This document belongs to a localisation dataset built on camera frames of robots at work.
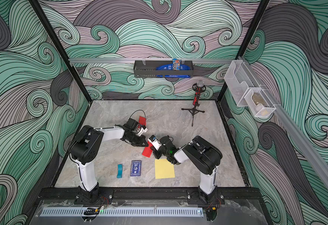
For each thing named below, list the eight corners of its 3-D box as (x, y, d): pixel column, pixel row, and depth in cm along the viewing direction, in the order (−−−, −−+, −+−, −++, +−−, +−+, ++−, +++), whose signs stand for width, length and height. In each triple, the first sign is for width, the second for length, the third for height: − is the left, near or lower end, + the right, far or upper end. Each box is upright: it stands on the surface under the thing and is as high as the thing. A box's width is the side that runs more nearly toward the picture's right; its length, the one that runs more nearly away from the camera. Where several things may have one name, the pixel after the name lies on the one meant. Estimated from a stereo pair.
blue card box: (130, 176, 82) (129, 174, 80) (132, 161, 88) (131, 160, 86) (140, 176, 82) (140, 174, 80) (142, 161, 88) (141, 160, 86)
